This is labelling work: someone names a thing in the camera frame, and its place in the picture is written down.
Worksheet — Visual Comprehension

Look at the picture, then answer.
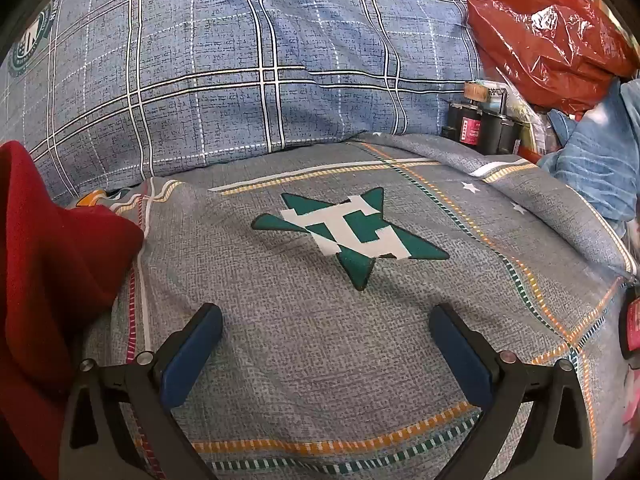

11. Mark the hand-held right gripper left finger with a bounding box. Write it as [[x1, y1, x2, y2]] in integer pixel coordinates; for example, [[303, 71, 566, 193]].
[[59, 302, 223, 480]]

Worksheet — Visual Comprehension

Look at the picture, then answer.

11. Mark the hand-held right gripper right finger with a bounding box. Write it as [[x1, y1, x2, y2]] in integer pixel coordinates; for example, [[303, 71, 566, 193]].
[[430, 302, 594, 480]]

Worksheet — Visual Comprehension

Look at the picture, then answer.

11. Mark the red garment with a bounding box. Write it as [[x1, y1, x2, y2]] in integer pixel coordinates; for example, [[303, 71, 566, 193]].
[[0, 140, 146, 480]]

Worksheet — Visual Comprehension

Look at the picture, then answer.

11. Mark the grey star print bedsheet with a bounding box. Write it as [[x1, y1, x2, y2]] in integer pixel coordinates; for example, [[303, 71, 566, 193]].
[[65, 131, 640, 480]]

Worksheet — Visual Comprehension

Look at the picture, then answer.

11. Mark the red and black object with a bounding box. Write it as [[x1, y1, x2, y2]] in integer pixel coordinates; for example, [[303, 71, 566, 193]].
[[618, 285, 640, 362]]

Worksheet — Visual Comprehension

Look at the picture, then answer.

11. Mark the pink printed cloth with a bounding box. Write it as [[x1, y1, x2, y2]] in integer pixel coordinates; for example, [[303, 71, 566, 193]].
[[620, 387, 640, 463]]

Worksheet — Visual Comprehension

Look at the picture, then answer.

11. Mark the light blue cloth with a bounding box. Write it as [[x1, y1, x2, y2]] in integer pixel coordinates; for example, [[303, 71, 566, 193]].
[[537, 77, 640, 241]]

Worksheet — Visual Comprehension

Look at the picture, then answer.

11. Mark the red plastic bag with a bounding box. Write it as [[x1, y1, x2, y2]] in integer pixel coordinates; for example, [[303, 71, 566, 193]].
[[465, 0, 640, 117]]

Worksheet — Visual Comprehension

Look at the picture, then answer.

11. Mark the blue plaid pillow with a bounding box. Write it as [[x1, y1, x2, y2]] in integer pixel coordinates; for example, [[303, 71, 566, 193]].
[[0, 0, 487, 208]]

